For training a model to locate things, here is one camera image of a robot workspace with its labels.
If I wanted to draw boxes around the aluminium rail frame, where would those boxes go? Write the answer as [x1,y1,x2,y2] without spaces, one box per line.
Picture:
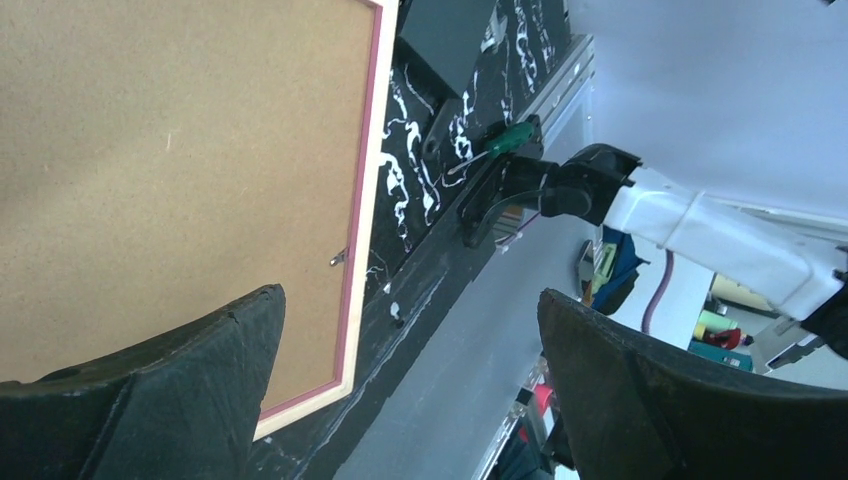
[521,34,596,162]

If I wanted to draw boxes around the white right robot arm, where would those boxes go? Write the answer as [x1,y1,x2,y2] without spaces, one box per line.
[459,143,847,357]

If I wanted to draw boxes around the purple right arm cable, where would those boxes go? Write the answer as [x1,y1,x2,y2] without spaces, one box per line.
[641,250,676,335]

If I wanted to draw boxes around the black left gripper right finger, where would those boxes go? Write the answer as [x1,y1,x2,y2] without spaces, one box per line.
[537,289,847,479]

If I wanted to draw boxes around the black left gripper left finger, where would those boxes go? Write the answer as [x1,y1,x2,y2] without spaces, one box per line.
[1,284,286,479]

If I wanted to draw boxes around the green handled screwdriver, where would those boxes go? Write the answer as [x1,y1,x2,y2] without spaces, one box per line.
[448,121,536,175]

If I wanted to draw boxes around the pink picture frame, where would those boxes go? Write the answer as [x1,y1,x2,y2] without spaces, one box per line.
[1,1,398,436]

